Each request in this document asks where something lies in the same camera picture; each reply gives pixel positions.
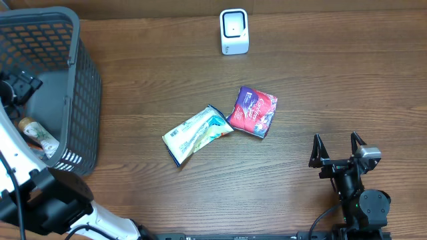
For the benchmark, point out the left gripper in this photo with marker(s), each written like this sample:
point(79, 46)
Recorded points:
point(25, 84)

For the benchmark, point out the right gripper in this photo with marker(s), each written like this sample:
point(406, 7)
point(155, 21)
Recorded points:
point(319, 157)

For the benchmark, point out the white tube with gold cap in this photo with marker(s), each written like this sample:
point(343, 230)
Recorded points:
point(39, 134)

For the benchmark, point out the red purple pad package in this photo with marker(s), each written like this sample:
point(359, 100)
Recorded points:
point(253, 112)

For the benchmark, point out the yellow white snack bag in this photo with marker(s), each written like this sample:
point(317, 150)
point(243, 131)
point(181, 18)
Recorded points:
point(195, 133)

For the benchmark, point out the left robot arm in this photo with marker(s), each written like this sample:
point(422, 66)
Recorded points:
point(51, 197)

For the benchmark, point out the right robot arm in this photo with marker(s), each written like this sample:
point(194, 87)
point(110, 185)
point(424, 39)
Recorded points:
point(364, 210)

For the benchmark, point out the white barcode scanner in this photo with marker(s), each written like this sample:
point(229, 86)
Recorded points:
point(234, 31)

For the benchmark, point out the grey plastic shopping basket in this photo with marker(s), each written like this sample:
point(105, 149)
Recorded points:
point(45, 44)

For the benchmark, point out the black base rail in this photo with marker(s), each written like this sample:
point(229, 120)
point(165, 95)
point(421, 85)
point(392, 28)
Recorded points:
point(302, 235)

